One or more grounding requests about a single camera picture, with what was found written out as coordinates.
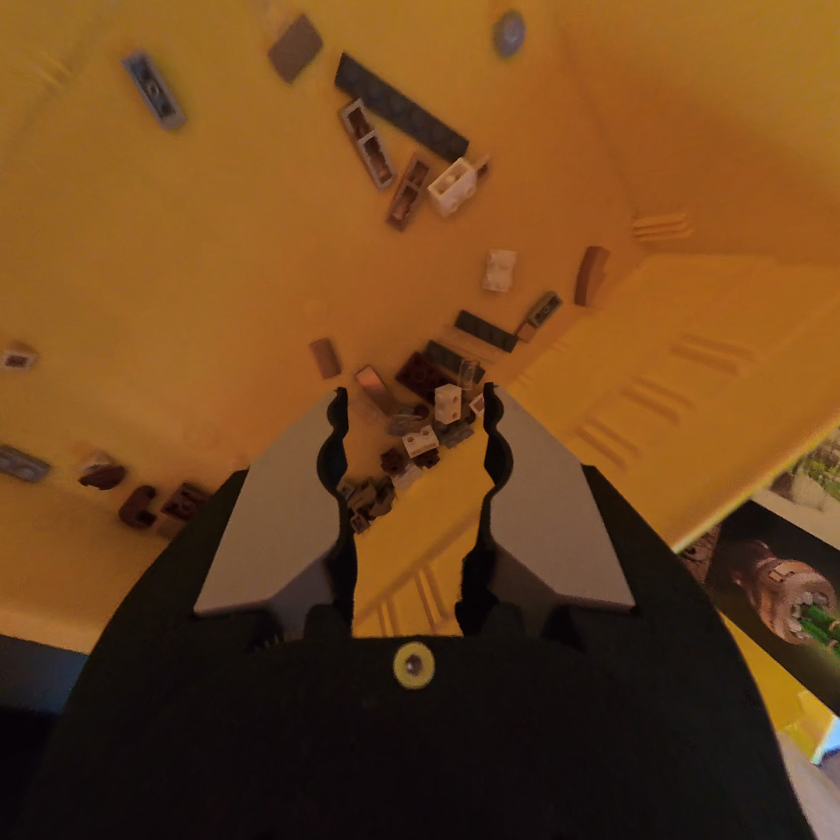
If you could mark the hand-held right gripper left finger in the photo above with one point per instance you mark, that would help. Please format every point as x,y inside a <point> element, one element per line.
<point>275,538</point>

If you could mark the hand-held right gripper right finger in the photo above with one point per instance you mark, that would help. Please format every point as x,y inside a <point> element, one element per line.
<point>558,538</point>

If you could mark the yellow plastic storage bin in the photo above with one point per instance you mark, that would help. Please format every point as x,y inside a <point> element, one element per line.
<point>197,262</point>
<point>774,689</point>

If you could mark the pile of toy building bricks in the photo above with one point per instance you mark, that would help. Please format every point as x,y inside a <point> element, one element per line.
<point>420,118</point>

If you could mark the dark plant picture box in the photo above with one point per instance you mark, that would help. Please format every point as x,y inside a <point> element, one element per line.
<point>768,577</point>

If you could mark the heap of white paper bags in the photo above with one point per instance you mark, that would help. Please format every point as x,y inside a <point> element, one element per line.
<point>814,787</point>

